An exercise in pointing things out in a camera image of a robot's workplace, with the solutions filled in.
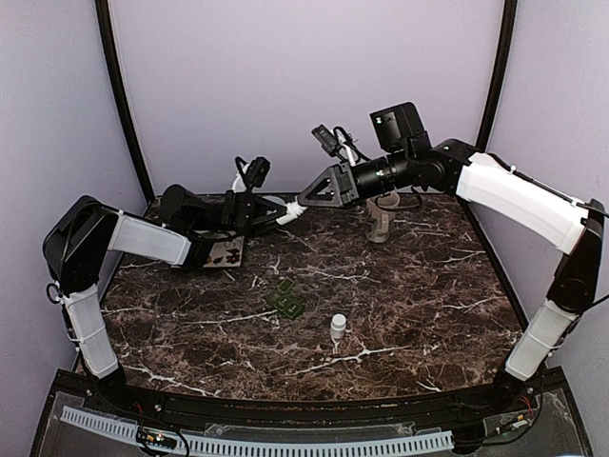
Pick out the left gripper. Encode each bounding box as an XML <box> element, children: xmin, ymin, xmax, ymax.
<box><xmin>192</xmin><ymin>189</ymin><xmax>294</xmax><ymax>237</ymax></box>

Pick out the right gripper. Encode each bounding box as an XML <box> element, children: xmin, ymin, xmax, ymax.
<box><xmin>298</xmin><ymin>148</ymin><xmax>413</xmax><ymax>209</ymax></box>

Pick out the white pill bottle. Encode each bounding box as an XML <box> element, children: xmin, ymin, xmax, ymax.
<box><xmin>330</xmin><ymin>313</ymin><xmax>346</xmax><ymax>340</ymax></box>
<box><xmin>276</xmin><ymin>201</ymin><xmax>307</xmax><ymax>226</ymax></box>

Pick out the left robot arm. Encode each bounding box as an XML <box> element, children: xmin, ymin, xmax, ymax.
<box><xmin>43</xmin><ymin>185</ymin><xmax>298</xmax><ymax>380</ymax></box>

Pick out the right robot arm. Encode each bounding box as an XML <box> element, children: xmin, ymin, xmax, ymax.
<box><xmin>298</xmin><ymin>102</ymin><xmax>608</xmax><ymax>413</ymax></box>

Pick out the square floral ceramic plate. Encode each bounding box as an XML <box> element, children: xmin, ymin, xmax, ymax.
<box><xmin>204</xmin><ymin>236</ymin><xmax>245</xmax><ymax>268</ymax></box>

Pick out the cream coral-print mug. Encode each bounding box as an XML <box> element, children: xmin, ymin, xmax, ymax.
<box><xmin>366</xmin><ymin>190</ymin><xmax>400</xmax><ymax>244</ymax></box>

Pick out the small green circuit board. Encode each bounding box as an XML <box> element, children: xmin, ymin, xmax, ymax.
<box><xmin>135</xmin><ymin>427</ymin><xmax>178</xmax><ymax>450</ymax></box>

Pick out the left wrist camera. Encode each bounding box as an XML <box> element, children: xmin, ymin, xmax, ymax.
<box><xmin>232</xmin><ymin>156</ymin><xmax>270</xmax><ymax>192</ymax></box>

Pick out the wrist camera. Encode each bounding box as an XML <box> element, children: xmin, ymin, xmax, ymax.
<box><xmin>232</xmin><ymin>156</ymin><xmax>270</xmax><ymax>192</ymax></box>
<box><xmin>311</xmin><ymin>125</ymin><xmax>358</xmax><ymax>166</ymax></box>

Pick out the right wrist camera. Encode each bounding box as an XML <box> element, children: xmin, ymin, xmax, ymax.
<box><xmin>311</xmin><ymin>125</ymin><xmax>358</xmax><ymax>166</ymax></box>

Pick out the black front table rail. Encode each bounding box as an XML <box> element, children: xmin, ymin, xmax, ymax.
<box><xmin>55</xmin><ymin>371</ymin><xmax>528</xmax><ymax>430</ymax></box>

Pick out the left black frame post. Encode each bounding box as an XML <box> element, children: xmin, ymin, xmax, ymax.
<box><xmin>94</xmin><ymin>0</ymin><xmax>155</xmax><ymax>204</ymax></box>

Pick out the black frame post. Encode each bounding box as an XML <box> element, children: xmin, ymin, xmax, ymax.
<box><xmin>476</xmin><ymin>0</ymin><xmax>518</xmax><ymax>149</ymax></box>
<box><xmin>94</xmin><ymin>0</ymin><xmax>155</xmax><ymax>204</ymax></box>

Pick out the right black frame post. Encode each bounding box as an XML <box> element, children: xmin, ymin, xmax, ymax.
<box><xmin>476</xmin><ymin>0</ymin><xmax>518</xmax><ymax>149</ymax></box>

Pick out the white slotted cable duct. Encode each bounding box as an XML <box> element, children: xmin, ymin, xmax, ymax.
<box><xmin>60</xmin><ymin>406</ymin><xmax>454</xmax><ymax>456</ymax></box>

